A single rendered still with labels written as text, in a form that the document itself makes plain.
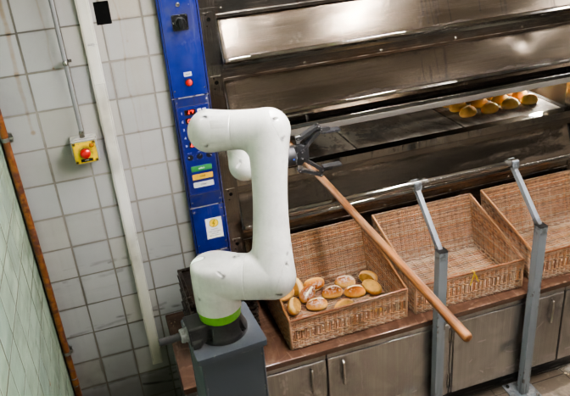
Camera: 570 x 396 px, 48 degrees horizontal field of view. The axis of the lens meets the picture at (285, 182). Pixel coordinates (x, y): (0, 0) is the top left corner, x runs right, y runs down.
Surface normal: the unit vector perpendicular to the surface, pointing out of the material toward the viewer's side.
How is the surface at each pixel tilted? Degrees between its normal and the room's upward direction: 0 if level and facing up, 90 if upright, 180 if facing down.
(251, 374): 90
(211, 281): 88
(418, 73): 70
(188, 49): 90
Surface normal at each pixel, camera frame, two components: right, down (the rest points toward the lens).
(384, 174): 0.26, 0.07
